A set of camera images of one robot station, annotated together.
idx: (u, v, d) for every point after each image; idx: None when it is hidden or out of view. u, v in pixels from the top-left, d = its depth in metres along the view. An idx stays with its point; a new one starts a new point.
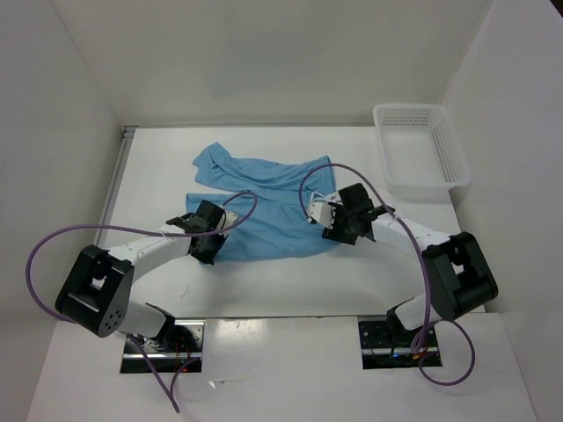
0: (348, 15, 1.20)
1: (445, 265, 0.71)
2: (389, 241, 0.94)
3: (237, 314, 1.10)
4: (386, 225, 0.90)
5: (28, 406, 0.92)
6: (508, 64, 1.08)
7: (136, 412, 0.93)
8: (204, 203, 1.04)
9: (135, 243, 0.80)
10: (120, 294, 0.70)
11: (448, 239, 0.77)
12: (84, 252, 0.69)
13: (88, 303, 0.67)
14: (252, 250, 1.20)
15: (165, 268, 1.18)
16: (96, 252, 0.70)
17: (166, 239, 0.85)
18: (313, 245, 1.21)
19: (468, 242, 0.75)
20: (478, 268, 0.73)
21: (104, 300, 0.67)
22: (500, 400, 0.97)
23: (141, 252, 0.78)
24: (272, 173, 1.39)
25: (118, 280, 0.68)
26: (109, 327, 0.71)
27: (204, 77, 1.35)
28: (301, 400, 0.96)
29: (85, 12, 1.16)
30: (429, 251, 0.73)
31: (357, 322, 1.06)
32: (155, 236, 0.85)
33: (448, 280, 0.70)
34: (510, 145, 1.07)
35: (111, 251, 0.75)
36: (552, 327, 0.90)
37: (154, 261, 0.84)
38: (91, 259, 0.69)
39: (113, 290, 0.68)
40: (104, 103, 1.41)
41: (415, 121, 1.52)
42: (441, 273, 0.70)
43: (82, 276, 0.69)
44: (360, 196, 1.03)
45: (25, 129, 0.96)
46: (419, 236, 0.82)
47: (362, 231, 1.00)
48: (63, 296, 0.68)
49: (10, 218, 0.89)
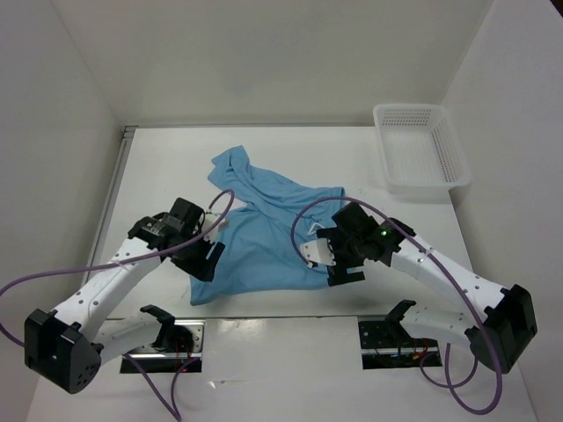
0: (347, 14, 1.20)
1: (508, 335, 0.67)
2: (413, 273, 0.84)
3: (237, 315, 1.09)
4: (415, 262, 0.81)
5: (28, 406, 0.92)
6: (508, 63, 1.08)
7: (136, 412, 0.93)
8: (179, 200, 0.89)
9: (86, 290, 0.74)
10: (81, 356, 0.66)
11: (502, 297, 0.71)
12: (28, 323, 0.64)
13: (52, 367, 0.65)
14: (244, 280, 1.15)
15: (166, 268, 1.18)
16: (41, 322, 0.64)
17: (126, 267, 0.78)
18: (313, 280, 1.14)
19: (526, 301, 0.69)
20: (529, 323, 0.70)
21: (62, 373, 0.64)
22: (500, 399, 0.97)
23: (91, 305, 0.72)
24: (282, 191, 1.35)
25: (68, 355, 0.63)
26: (87, 378, 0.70)
27: (204, 77, 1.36)
28: (302, 400, 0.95)
29: (85, 12, 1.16)
30: (493, 323, 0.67)
31: (357, 322, 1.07)
32: (110, 267, 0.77)
33: (509, 352, 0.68)
34: (510, 145, 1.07)
35: (57, 310, 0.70)
36: (552, 327, 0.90)
37: (119, 294, 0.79)
38: (40, 328, 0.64)
39: (65, 364, 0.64)
40: (104, 103, 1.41)
41: (414, 121, 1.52)
42: (504, 345, 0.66)
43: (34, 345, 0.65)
44: (361, 217, 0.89)
45: (26, 129, 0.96)
46: (466, 290, 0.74)
47: (378, 256, 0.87)
48: (28, 360, 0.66)
49: (10, 219, 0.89)
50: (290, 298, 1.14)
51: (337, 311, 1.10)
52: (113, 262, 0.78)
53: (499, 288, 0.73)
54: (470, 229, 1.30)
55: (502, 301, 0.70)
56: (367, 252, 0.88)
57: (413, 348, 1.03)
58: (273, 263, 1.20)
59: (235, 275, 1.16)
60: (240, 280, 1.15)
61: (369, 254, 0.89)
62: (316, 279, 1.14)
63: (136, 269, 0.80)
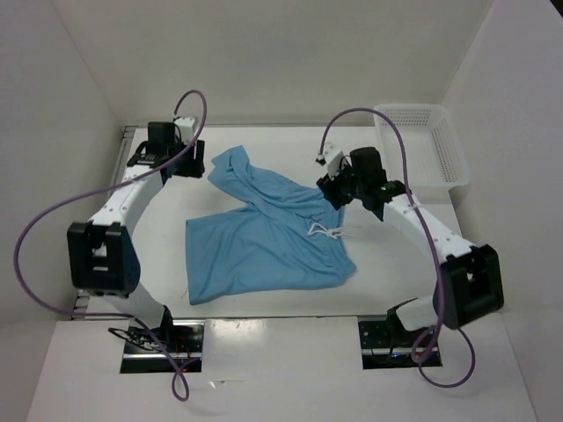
0: (347, 15, 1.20)
1: (462, 283, 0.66)
2: (398, 228, 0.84)
3: (236, 315, 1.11)
4: (400, 214, 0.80)
5: (28, 407, 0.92)
6: (508, 63, 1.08)
7: (135, 413, 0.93)
8: (152, 125, 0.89)
9: (113, 201, 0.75)
10: (129, 250, 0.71)
11: (469, 250, 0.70)
12: (71, 230, 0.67)
13: (104, 272, 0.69)
14: (244, 280, 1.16)
15: (167, 268, 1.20)
16: (83, 228, 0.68)
17: (140, 184, 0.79)
18: (313, 280, 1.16)
19: (492, 258, 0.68)
20: (492, 286, 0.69)
21: (117, 265, 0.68)
22: (500, 399, 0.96)
23: (123, 211, 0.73)
24: (282, 191, 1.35)
25: (118, 242, 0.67)
26: (135, 281, 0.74)
27: (204, 76, 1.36)
28: (302, 401, 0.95)
29: (86, 13, 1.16)
30: (449, 266, 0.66)
31: (357, 322, 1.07)
32: (123, 185, 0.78)
33: (459, 298, 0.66)
34: (510, 144, 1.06)
35: (93, 221, 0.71)
36: (552, 327, 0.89)
37: (137, 209, 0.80)
38: (82, 235, 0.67)
39: (118, 252, 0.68)
40: (105, 103, 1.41)
41: (414, 121, 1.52)
42: (454, 291, 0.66)
43: (83, 253, 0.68)
44: (371, 163, 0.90)
45: (25, 129, 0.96)
46: (437, 239, 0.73)
47: (373, 208, 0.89)
48: (76, 274, 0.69)
49: (10, 219, 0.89)
50: (290, 298, 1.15)
51: (336, 311, 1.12)
52: (127, 180, 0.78)
53: (468, 243, 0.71)
54: (470, 230, 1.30)
55: (466, 253, 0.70)
56: (365, 200, 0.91)
57: (413, 348, 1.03)
58: (271, 263, 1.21)
59: (236, 276, 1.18)
60: (241, 280, 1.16)
61: (366, 203, 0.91)
62: (316, 279, 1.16)
63: (147, 185, 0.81)
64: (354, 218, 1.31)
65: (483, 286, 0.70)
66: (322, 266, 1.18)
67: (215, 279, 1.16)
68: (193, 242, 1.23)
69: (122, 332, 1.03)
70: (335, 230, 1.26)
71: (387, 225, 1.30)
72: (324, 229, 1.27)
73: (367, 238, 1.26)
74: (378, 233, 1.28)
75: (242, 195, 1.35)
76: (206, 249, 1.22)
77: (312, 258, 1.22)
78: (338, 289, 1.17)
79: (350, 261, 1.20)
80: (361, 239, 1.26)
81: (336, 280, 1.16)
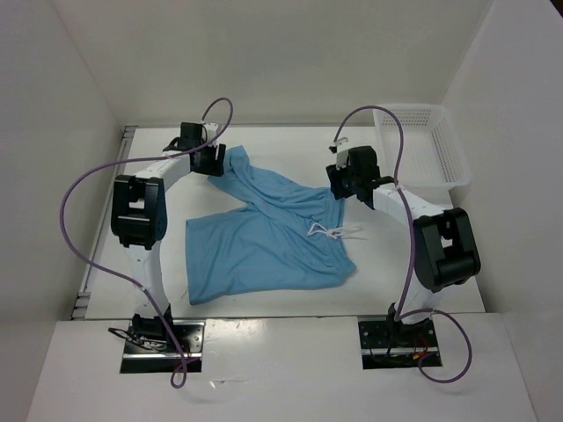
0: (347, 15, 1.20)
1: (433, 235, 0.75)
2: (386, 211, 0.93)
3: (236, 315, 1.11)
4: (386, 194, 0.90)
5: (28, 407, 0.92)
6: (508, 63, 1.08)
7: (135, 412, 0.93)
8: (186, 126, 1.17)
9: (152, 167, 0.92)
10: (162, 203, 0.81)
11: (441, 214, 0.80)
12: (117, 179, 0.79)
13: (138, 217, 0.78)
14: (244, 280, 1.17)
15: (167, 268, 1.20)
16: (127, 178, 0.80)
17: (172, 160, 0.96)
18: (313, 280, 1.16)
19: (462, 218, 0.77)
20: (464, 243, 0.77)
21: (152, 212, 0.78)
22: (500, 399, 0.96)
23: (160, 172, 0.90)
24: (281, 191, 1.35)
25: (156, 191, 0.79)
26: (162, 233, 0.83)
27: (204, 76, 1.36)
28: (302, 400, 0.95)
29: (86, 13, 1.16)
30: (420, 221, 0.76)
31: (357, 322, 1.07)
32: (161, 160, 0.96)
33: (435, 252, 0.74)
34: (510, 144, 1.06)
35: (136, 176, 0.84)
36: (552, 327, 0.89)
37: (170, 180, 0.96)
38: (127, 184, 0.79)
39: (154, 200, 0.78)
40: (105, 103, 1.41)
41: (415, 121, 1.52)
42: (427, 242, 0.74)
43: (125, 200, 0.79)
44: (366, 160, 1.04)
45: (25, 129, 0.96)
46: (414, 208, 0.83)
47: (365, 199, 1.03)
48: (114, 219, 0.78)
49: (11, 218, 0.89)
50: (290, 298, 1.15)
51: (336, 311, 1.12)
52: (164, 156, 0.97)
53: (442, 209, 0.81)
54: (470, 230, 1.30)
55: (439, 214, 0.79)
56: (359, 192, 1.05)
57: (413, 348, 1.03)
58: (271, 263, 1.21)
59: (236, 276, 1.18)
60: (241, 280, 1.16)
61: (360, 194, 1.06)
62: (316, 279, 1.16)
63: (179, 163, 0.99)
64: (354, 218, 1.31)
65: (457, 247, 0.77)
66: (322, 266, 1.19)
67: (215, 279, 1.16)
68: (194, 242, 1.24)
69: (122, 332, 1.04)
70: (335, 229, 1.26)
71: (387, 225, 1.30)
72: (324, 229, 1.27)
73: (367, 238, 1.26)
74: (378, 233, 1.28)
75: (242, 195, 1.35)
76: (207, 249, 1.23)
77: (312, 258, 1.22)
78: (338, 288, 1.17)
79: (350, 261, 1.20)
80: (361, 238, 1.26)
81: (337, 280, 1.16)
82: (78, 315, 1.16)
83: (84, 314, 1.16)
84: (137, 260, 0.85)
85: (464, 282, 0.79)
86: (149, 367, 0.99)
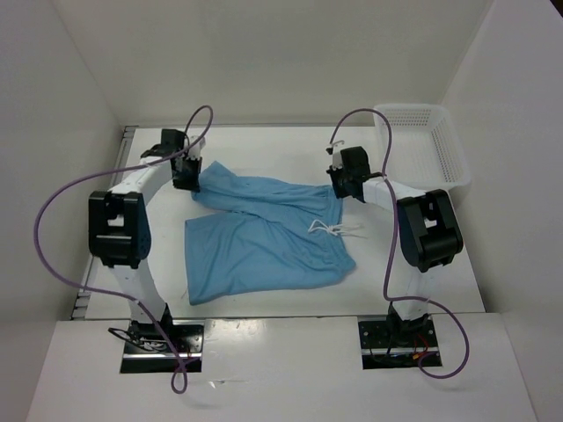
0: (347, 14, 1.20)
1: (415, 214, 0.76)
2: (375, 201, 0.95)
3: (237, 314, 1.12)
4: (374, 185, 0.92)
5: (28, 407, 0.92)
6: (508, 63, 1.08)
7: (135, 412, 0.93)
8: (167, 129, 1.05)
9: (130, 178, 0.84)
10: (142, 219, 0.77)
11: (423, 195, 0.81)
12: (92, 196, 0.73)
13: (118, 237, 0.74)
14: (247, 280, 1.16)
15: (168, 267, 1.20)
16: (103, 195, 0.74)
17: (152, 167, 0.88)
18: (313, 278, 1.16)
19: (442, 199, 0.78)
20: (447, 221, 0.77)
21: (133, 229, 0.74)
22: (500, 399, 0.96)
23: (139, 184, 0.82)
24: (280, 192, 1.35)
25: (135, 207, 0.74)
26: (145, 251, 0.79)
27: (204, 77, 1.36)
28: (302, 401, 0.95)
29: (87, 14, 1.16)
30: (404, 201, 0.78)
31: (357, 322, 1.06)
32: (139, 169, 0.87)
33: (417, 230, 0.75)
34: (509, 144, 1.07)
35: (113, 190, 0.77)
36: (552, 326, 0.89)
37: (150, 190, 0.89)
38: (102, 201, 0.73)
39: (133, 218, 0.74)
40: (105, 103, 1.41)
41: (414, 121, 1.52)
42: (410, 221, 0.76)
43: (102, 218, 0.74)
44: (358, 157, 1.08)
45: (25, 129, 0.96)
46: (398, 192, 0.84)
47: (356, 194, 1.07)
48: (92, 239, 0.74)
49: (12, 219, 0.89)
50: (292, 296, 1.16)
51: (336, 311, 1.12)
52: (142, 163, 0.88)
53: (423, 191, 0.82)
54: (469, 230, 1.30)
55: (422, 196, 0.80)
56: (351, 188, 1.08)
57: (413, 348, 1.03)
58: (271, 263, 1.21)
59: (237, 277, 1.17)
60: (243, 281, 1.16)
61: (351, 191, 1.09)
62: (318, 277, 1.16)
63: (159, 168, 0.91)
64: (354, 218, 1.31)
65: (441, 227, 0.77)
66: (322, 265, 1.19)
67: (215, 279, 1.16)
68: (193, 243, 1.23)
69: (122, 332, 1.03)
70: (335, 227, 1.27)
71: (387, 225, 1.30)
72: (324, 226, 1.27)
73: (368, 238, 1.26)
74: (378, 233, 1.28)
75: (235, 200, 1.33)
76: (206, 250, 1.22)
77: (312, 256, 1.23)
78: (339, 287, 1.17)
79: (350, 258, 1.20)
80: (361, 238, 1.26)
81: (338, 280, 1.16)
82: (77, 315, 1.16)
83: (84, 314, 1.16)
84: (126, 278, 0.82)
85: (450, 261, 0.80)
86: (149, 367, 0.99)
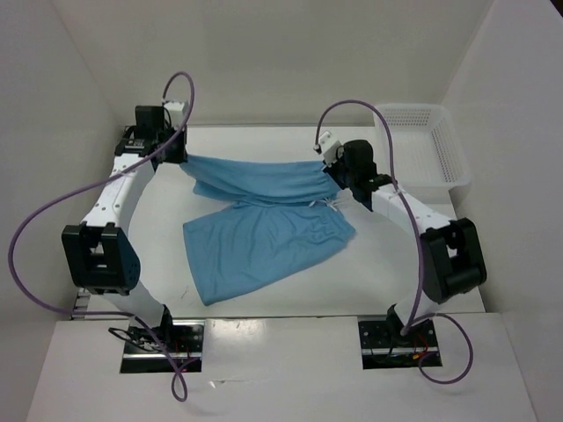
0: (348, 14, 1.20)
1: (442, 250, 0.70)
2: (385, 214, 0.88)
3: (236, 315, 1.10)
4: (387, 200, 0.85)
5: (28, 409, 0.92)
6: (508, 62, 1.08)
7: (136, 413, 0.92)
8: (138, 109, 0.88)
9: (104, 199, 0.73)
10: (127, 249, 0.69)
11: (446, 223, 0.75)
12: (66, 231, 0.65)
13: (104, 271, 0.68)
14: (259, 275, 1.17)
15: (168, 267, 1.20)
16: (77, 229, 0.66)
17: (130, 176, 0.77)
18: (318, 254, 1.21)
19: (470, 230, 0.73)
20: (471, 255, 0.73)
21: (115, 264, 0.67)
22: (499, 400, 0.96)
23: (116, 207, 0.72)
24: (274, 185, 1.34)
25: (115, 242, 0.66)
26: (135, 278, 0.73)
27: (203, 76, 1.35)
28: (301, 400, 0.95)
29: (86, 13, 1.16)
30: (429, 235, 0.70)
31: (357, 322, 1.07)
32: (115, 179, 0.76)
33: (442, 267, 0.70)
34: (510, 144, 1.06)
35: (87, 221, 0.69)
36: (552, 327, 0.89)
37: (131, 203, 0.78)
38: (76, 237, 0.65)
39: (115, 253, 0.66)
40: (105, 103, 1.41)
41: (414, 121, 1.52)
42: (437, 258, 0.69)
43: (79, 252, 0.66)
44: (364, 156, 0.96)
45: (25, 129, 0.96)
46: (419, 217, 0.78)
47: (361, 200, 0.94)
48: (77, 275, 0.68)
49: (12, 218, 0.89)
50: (297, 287, 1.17)
51: (336, 310, 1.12)
52: (116, 173, 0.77)
53: (447, 219, 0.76)
54: None
55: (446, 224, 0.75)
56: (355, 192, 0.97)
57: (413, 348, 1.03)
58: (274, 258, 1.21)
59: (247, 272, 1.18)
60: (253, 275, 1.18)
61: (356, 194, 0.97)
62: (326, 250, 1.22)
63: (137, 176, 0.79)
64: (354, 219, 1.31)
65: (464, 258, 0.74)
66: (325, 237, 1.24)
67: (223, 277, 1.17)
68: (195, 245, 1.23)
69: (122, 332, 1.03)
70: (333, 201, 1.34)
71: (387, 225, 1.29)
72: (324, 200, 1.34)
73: (367, 238, 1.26)
74: (378, 233, 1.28)
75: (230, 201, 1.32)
76: (208, 251, 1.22)
77: (316, 229, 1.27)
78: (338, 287, 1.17)
79: (349, 225, 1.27)
80: (361, 238, 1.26)
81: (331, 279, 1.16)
82: (78, 315, 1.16)
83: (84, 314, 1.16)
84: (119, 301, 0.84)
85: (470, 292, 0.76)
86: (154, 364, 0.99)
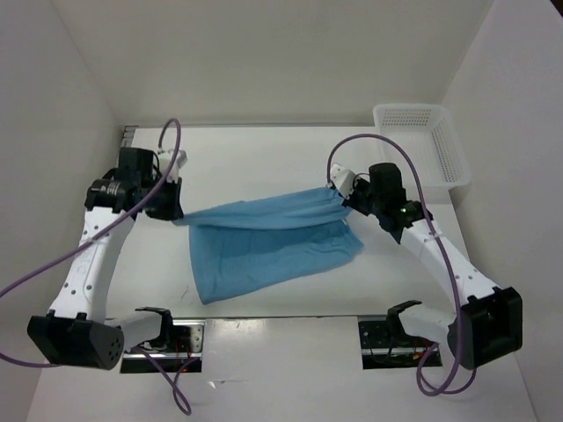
0: (348, 15, 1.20)
1: (483, 325, 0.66)
2: (418, 256, 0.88)
3: (237, 314, 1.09)
4: (421, 241, 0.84)
5: (28, 407, 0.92)
6: (508, 62, 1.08)
7: (135, 412, 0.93)
8: (121, 152, 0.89)
9: (73, 279, 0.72)
10: (101, 335, 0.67)
11: (491, 294, 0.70)
12: (32, 326, 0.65)
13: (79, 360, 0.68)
14: (261, 279, 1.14)
15: (168, 266, 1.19)
16: (46, 321, 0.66)
17: (100, 243, 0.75)
18: (321, 264, 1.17)
19: (516, 303, 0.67)
20: (512, 330, 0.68)
21: (91, 355, 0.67)
22: (498, 399, 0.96)
23: (87, 291, 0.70)
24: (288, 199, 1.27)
25: (85, 338, 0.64)
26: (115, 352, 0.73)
27: (203, 76, 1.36)
28: (300, 398, 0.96)
29: (86, 14, 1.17)
30: (470, 308, 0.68)
31: (357, 322, 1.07)
32: (87, 250, 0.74)
33: (481, 341, 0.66)
34: (510, 144, 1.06)
35: (55, 308, 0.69)
36: (552, 326, 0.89)
37: (106, 271, 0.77)
38: (45, 333, 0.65)
39: (87, 346, 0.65)
40: (104, 102, 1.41)
41: (414, 122, 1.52)
42: (477, 331, 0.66)
43: (51, 345, 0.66)
44: (392, 182, 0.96)
45: (25, 129, 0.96)
46: (458, 276, 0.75)
47: (391, 229, 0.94)
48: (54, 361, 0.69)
49: (11, 217, 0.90)
50: (298, 288, 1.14)
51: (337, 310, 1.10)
52: (87, 241, 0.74)
53: (491, 285, 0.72)
54: (469, 230, 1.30)
55: (490, 294, 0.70)
56: (383, 221, 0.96)
57: (413, 348, 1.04)
58: (276, 262, 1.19)
59: (249, 275, 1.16)
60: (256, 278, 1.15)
61: (383, 223, 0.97)
62: (330, 260, 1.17)
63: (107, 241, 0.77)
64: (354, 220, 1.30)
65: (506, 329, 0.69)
66: (331, 247, 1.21)
67: (225, 279, 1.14)
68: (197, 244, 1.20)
69: None
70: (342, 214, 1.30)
71: None
72: None
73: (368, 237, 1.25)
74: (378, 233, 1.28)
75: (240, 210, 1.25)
76: (211, 253, 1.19)
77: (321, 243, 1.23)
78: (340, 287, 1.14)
79: (357, 240, 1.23)
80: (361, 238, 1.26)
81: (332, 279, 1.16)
82: None
83: None
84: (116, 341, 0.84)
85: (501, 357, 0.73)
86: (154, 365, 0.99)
